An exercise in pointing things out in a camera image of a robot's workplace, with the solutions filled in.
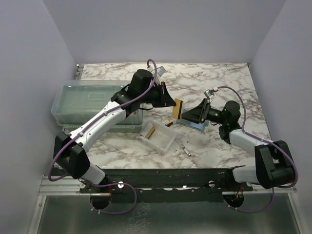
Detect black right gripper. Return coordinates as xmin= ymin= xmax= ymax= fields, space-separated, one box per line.
xmin=182 ymin=98 xmax=227 ymax=125

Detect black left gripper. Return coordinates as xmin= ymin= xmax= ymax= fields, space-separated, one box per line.
xmin=139 ymin=81 xmax=176 ymax=108

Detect green leather card holder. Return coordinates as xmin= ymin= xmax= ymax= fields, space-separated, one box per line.
xmin=176 ymin=119 xmax=209 ymax=132

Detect gold card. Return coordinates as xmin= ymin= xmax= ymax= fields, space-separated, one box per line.
xmin=172 ymin=98 xmax=183 ymax=119
xmin=145 ymin=126 xmax=155 ymax=139

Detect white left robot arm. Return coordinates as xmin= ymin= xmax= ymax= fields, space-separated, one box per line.
xmin=53 ymin=69 xmax=176 ymax=193

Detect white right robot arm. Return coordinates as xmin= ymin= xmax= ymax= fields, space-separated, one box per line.
xmin=181 ymin=99 xmax=298 ymax=191

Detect gold card in tray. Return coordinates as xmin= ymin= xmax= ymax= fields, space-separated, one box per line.
xmin=145 ymin=126 xmax=155 ymax=139

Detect yellow black utility knife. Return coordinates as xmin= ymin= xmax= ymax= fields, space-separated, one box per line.
xmin=165 ymin=121 xmax=174 ymax=127

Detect clear small plastic tray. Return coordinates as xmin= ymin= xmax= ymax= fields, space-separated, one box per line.
xmin=136 ymin=120 xmax=177 ymax=155

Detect small metal cylinder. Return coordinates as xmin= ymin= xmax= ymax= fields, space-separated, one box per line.
xmin=182 ymin=147 xmax=191 ymax=156

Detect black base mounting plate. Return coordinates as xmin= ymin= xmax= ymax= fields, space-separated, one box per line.
xmin=79 ymin=168 xmax=253 ymax=203

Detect clear plastic storage box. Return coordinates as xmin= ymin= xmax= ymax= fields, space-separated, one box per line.
xmin=51 ymin=80 xmax=129 ymax=130

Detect aluminium extrusion rail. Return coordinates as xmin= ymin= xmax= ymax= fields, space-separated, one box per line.
xmin=39 ymin=176 xmax=110 ymax=196

